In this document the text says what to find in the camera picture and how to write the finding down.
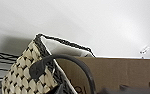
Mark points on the tan cardboard box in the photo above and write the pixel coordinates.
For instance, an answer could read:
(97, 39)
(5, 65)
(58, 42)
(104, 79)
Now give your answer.
(124, 71)

